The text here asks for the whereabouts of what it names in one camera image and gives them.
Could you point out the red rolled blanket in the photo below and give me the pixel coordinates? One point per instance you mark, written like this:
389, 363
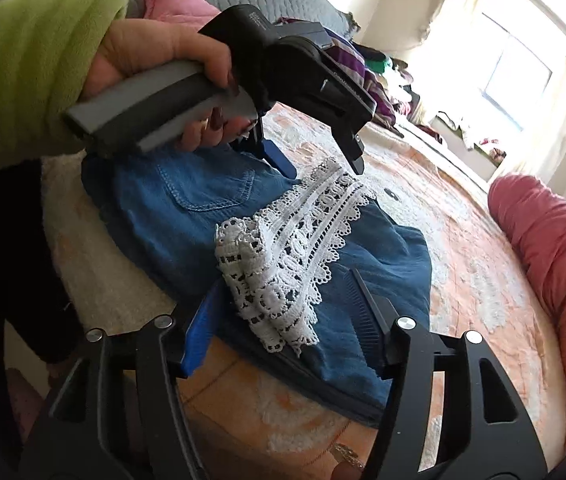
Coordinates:
553, 260

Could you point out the blue pants with white lace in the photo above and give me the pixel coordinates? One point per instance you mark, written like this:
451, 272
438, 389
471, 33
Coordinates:
173, 240

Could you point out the window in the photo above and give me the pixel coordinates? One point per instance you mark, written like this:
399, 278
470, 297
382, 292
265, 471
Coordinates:
518, 75

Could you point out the floral cloth on sill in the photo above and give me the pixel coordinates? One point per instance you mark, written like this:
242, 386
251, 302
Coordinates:
483, 142

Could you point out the person's black clothing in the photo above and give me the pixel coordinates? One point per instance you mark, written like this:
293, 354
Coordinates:
3, 285

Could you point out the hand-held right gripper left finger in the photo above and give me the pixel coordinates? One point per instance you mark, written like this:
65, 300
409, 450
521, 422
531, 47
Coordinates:
198, 340

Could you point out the person's left forearm green sleeve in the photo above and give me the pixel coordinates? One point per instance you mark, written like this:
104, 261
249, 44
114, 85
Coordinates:
23, 70

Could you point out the pile of clothes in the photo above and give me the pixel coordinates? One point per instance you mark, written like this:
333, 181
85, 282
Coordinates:
388, 67

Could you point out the peach floral quilt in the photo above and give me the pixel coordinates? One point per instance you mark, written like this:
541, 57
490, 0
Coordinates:
463, 260

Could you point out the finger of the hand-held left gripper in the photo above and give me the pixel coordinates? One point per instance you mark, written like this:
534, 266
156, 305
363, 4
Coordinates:
354, 155
280, 160

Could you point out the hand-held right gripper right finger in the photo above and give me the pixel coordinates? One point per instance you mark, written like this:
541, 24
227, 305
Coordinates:
369, 315

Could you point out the person's left hand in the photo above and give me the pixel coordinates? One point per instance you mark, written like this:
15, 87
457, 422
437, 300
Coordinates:
153, 45

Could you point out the purple striped cloth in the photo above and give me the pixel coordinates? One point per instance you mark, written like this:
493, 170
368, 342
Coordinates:
378, 95

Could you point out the white curtain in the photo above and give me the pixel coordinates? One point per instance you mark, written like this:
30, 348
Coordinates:
445, 10
553, 130

